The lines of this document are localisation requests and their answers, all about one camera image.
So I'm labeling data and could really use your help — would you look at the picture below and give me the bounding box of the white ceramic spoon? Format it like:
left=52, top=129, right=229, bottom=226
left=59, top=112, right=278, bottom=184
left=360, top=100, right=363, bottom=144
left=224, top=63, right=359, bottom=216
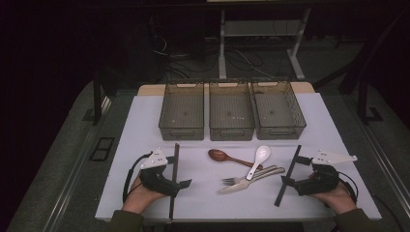
left=246, top=145, right=272, bottom=182

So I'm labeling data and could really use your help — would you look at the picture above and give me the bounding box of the hand-held gripper cable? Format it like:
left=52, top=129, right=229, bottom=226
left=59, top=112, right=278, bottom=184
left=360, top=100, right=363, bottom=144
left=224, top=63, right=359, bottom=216
left=337, top=171, right=360, bottom=205
left=122, top=152, right=153, bottom=204

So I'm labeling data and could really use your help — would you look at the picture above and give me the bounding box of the right hand-held gripper cable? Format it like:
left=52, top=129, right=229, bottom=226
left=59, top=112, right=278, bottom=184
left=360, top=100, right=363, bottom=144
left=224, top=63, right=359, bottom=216
left=337, top=171, right=360, bottom=205

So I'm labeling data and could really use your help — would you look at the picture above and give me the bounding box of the left hand-held gripper cable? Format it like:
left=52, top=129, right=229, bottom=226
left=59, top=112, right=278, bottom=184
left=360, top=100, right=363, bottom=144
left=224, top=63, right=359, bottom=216
left=122, top=152, right=153, bottom=204

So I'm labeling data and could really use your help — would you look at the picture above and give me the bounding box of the metal fork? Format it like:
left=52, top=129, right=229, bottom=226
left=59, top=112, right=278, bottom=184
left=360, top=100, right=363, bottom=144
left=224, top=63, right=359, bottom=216
left=220, top=164, right=278, bottom=187

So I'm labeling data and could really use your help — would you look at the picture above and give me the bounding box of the black metal stand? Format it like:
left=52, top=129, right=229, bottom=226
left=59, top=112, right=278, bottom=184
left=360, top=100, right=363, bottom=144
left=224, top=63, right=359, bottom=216
left=357, top=76, right=385, bottom=126

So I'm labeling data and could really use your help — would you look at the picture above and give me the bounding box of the metal table knife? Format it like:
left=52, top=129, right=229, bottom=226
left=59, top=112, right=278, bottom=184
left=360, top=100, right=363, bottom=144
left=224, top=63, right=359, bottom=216
left=216, top=166, right=286, bottom=195

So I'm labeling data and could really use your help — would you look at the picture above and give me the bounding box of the smoky clear plastic bin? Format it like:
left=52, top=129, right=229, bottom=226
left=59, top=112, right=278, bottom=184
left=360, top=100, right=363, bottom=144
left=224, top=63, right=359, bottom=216
left=250, top=78, right=308, bottom=141
left=208, top=80, right=255, bottom=142
left=158, top=80, right=205, bottom=141

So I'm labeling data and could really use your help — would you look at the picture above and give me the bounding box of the brown wooden spoon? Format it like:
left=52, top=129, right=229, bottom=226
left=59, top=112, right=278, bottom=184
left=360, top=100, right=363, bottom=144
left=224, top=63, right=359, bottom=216
left=207, top=148, right=264, bottom=171

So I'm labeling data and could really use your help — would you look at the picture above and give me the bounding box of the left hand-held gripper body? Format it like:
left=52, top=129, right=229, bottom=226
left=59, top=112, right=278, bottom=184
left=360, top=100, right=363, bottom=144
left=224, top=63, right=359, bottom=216
left=138, top=148, right=180, bottom=198

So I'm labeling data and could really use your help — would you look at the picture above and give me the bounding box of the white table mat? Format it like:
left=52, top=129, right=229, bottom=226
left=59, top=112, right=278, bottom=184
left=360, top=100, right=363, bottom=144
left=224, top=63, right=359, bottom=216
left=95, top=92, right=382, bottom=222

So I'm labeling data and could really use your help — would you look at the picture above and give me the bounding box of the metal floor rail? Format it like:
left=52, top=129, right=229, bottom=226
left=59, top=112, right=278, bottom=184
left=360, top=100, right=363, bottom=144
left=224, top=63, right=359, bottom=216
left=341, top=96, right=410, bottom=211
left=42, top=96, right=112, bottom=232

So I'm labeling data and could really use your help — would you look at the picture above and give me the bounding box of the tangle of floor cables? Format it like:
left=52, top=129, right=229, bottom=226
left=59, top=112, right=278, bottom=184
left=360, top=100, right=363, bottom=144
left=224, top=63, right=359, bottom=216
left=150, top=32, right=276, bottom=80

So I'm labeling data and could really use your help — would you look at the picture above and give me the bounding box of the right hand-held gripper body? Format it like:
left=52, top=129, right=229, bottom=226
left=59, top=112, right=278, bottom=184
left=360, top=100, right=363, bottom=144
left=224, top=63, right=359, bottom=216
left=294, top=149, right=358, bottom=197

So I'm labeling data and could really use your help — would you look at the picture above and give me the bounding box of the white metal stand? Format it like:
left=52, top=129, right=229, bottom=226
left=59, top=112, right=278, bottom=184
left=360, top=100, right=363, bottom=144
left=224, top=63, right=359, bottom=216
left=218, top=8, right=312, bottom=81

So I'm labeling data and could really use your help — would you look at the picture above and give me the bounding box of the black floor cable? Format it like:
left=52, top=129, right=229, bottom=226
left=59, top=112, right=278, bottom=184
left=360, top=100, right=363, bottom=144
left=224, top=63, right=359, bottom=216
left=371, top=193, right=404, bottom=232

